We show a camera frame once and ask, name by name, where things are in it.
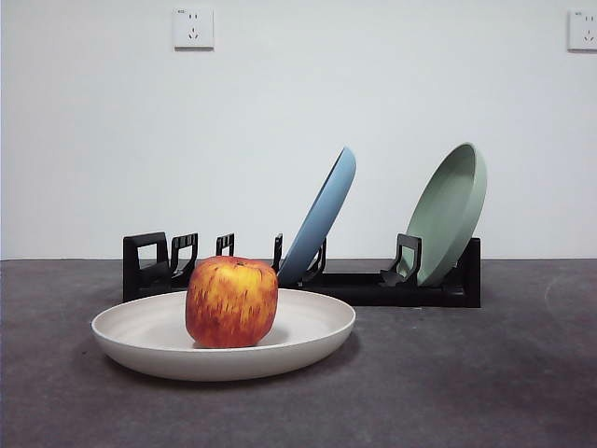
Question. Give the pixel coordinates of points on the red yellow apple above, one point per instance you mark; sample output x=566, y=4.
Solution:
x=231, y=303

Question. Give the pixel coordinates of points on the cream yellow round plate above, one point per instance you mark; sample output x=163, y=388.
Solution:
x=140, y=336

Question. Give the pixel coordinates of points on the blue round plate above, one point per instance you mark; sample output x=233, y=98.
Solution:
x=322, y=210

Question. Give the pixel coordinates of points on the black plate rack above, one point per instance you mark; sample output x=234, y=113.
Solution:
x=373, y=291

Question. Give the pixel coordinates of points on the green round plate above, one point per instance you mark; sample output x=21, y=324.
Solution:
x=443, y=219

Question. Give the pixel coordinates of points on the white wall socket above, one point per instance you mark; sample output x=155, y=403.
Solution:
x=193, y=29
x=583, y=30

